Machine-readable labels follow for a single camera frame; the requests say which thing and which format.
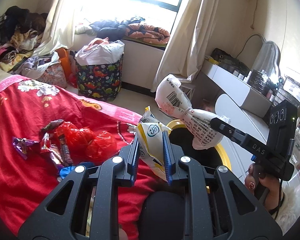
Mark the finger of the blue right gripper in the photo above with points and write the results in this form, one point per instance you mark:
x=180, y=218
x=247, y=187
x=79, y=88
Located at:
x=220, y=126

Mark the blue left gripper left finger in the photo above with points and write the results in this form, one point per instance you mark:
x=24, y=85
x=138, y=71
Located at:
x=133, y=160

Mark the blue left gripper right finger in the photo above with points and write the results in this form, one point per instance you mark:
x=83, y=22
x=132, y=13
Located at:
x=168, y=158

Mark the yellow white snack bag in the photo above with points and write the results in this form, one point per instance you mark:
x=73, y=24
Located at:
x=149, y=131

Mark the red plastic bag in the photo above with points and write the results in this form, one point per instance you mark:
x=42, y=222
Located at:
x=85, y=145

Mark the white printed snack bag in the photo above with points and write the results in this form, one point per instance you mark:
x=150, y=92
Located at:
x=173, y=101

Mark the red silver candy wrapper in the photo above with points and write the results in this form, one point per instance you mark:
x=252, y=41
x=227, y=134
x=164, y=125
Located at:
x=51, y=151

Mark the yellow rim trash bin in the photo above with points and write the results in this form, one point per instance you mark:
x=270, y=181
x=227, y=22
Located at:
x=194, y=167

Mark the right hand painted nails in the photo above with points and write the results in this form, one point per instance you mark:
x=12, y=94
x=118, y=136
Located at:
x=275, y=195

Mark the white dressing table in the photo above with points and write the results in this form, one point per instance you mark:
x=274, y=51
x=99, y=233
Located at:
x=244, y=106

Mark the white fluffy sleeve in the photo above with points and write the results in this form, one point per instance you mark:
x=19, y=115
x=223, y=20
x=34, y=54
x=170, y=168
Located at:
x=289, y=212

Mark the black trousers leg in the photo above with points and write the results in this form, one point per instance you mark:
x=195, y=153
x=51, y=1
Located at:
x=162, y=216

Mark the energy bar wrapper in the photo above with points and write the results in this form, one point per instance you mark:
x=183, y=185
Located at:
x=65, y=151

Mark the black bag on dresser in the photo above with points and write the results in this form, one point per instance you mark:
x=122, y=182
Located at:
x=229, y=63

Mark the blue plastic wrapper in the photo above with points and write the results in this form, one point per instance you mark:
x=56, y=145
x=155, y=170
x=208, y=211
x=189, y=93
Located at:
x=63, y=172

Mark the cosmetics organizer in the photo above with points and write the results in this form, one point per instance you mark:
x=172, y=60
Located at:
x=278, y=92

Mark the dinosaur print laundry basket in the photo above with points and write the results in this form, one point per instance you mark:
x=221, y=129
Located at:
x=102, y=81

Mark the dark foil wrapper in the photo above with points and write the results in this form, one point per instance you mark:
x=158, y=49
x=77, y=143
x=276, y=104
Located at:
x=52, y=125

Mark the vanity mirror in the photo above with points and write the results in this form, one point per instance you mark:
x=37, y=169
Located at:
x=267, y=61

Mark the right cream curtain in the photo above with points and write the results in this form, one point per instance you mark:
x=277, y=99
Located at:
x=186, y=49

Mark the cream curtain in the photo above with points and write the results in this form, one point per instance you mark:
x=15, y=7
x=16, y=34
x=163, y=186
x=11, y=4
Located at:
x=60, y=26
x=186, y=49

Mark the white clothes in basket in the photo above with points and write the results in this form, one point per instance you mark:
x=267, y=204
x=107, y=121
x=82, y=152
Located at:
x=100, y=51

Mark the floral pink fabric bag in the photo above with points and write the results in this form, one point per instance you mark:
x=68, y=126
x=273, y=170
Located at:
x=54, y=75

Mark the purple candy wrapper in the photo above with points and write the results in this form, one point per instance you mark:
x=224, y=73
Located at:
x=25, y=146

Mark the orange bag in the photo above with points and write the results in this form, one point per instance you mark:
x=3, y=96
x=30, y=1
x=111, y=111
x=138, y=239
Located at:
x=65, y=62

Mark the orange patterned folded quilt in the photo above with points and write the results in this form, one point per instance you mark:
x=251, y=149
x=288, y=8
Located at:
x=147, y=34

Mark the red floral blanket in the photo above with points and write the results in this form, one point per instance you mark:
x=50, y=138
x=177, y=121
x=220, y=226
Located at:
x=26, y=106

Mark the dark blue jacket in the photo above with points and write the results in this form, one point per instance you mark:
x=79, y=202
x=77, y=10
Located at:
x=113, y=29

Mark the lavender white clothing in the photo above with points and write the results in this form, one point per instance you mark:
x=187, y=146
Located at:
x=35, y=66

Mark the left cream curtain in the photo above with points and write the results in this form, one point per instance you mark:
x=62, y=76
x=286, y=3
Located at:
x=60, y=26

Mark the pile of dark clothes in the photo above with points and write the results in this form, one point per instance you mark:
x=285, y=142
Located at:
x=18, y=25

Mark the white wire side table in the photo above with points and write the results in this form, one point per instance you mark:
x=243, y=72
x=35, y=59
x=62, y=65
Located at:
x=188, y=89

